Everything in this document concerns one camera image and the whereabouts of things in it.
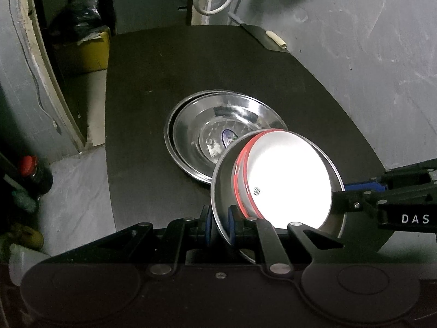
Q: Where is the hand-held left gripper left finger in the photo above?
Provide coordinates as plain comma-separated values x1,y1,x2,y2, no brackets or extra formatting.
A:
43,205,215,277

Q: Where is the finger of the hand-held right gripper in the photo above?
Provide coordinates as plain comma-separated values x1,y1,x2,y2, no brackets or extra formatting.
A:
344,159,437,193
330,190,381,213

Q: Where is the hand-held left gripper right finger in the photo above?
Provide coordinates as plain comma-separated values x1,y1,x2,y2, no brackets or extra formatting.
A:
227,205,345,277

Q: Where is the steel bowl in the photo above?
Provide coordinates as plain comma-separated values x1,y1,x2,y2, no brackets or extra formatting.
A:
211,129,347,263

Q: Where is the large steel basin front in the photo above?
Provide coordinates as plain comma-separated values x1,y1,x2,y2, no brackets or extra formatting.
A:
164,90,289,183

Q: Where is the red-capped dark bottle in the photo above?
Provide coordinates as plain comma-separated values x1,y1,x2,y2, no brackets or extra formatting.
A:
19,155,54,195

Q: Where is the green bottle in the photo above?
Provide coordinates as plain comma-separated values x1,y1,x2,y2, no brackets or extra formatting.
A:
12,189,38,216

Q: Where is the white plastic container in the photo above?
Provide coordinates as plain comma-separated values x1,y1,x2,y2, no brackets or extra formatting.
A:
8,243,52,286

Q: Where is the dull yellow bag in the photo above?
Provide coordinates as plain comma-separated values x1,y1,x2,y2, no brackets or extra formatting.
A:
0,224,44,253

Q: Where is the dark cabinet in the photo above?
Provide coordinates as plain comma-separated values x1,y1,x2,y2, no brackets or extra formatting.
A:
109,0,195,35

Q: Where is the black garbage bag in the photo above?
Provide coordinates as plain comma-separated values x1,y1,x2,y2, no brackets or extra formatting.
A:
49,0,106,43

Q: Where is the cleaver with cream handle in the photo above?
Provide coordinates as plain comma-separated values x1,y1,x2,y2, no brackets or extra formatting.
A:
228,14,289,51

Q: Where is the thin wall cable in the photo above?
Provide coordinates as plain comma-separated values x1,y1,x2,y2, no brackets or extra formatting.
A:
7,0,62,134

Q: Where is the white door frame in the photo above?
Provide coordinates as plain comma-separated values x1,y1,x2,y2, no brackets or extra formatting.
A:
15,0,86,151

